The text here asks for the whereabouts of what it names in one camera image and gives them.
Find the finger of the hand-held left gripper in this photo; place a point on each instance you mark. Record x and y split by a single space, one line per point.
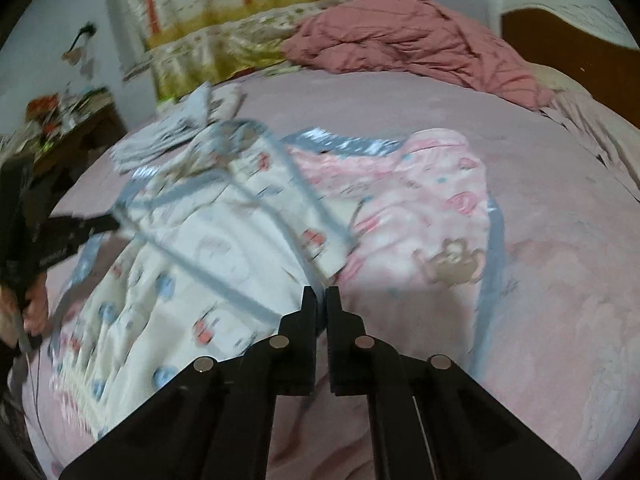
80 230

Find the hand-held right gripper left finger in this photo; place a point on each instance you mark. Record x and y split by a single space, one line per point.
307 320

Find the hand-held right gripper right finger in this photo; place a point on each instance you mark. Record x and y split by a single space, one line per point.
336 325

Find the cream cat print pants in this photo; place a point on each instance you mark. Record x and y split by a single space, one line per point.
200 260

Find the folded white cartoon print pants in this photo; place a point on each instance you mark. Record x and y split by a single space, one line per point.
165 132

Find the pink print pants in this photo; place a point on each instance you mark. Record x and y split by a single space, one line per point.
425 195

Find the person's left hand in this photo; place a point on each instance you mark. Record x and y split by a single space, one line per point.
36 307

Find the dark wooden desk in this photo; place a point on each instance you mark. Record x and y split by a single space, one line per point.
100 125

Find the red cardboard box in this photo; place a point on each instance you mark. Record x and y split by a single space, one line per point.
42 105

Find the tree print curtain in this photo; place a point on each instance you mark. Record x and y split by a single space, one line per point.
225 10

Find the pink plaid quilt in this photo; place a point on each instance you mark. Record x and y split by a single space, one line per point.
400 40

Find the cream pillow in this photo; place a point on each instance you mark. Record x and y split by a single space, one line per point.
550 77

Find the pink wall lamp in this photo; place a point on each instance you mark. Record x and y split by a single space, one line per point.
75 52

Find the wooden headboard with white frame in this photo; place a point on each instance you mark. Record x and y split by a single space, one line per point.
575 45

